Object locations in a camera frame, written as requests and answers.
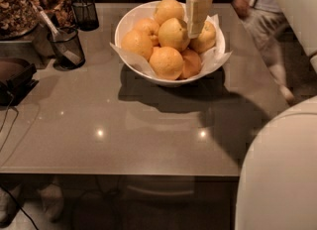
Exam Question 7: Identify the metal serving tongs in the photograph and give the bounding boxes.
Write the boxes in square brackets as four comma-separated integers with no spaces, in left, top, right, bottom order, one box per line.
[4,0,82,65]

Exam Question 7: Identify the black cable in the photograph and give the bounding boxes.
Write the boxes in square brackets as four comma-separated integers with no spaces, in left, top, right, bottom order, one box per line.
[0,89,20,153]

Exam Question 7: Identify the white paper bowl liner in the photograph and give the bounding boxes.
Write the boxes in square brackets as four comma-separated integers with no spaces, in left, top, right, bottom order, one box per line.
[110,15,231,87]

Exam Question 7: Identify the person in background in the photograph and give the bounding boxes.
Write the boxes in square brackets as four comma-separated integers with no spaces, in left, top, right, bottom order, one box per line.
[233,0,294,104]

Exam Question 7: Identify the dark brown device with cable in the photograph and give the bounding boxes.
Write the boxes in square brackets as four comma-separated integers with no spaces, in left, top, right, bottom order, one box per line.
[0,57,37,106]

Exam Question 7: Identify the white ceramic bowl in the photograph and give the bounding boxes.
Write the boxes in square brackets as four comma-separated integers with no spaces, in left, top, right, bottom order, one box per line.
[111,1,231,87]

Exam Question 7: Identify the near black mesh cup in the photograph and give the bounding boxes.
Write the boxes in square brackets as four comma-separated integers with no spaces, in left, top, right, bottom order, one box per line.
[47,27,85,69]

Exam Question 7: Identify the orange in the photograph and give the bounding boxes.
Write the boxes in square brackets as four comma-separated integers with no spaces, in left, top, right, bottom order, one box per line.
[134,18,159,47]
[121,30,153,60]
[149,47,184,80]
[154,0,184,25]
[189,21,216,54]
[158,18,190,52]
[179,49,202,79]

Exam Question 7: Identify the large glass jar of nuts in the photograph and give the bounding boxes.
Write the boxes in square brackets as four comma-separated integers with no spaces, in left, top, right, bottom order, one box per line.
[0,0,38,41]

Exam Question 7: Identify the far black mesh cup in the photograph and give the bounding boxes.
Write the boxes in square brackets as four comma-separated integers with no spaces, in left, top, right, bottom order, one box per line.
[72,0,99,31]

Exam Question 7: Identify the black mesh cup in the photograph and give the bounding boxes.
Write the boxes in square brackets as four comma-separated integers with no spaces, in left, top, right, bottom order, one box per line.
[72,0,99,31]
[47,27,85,69]

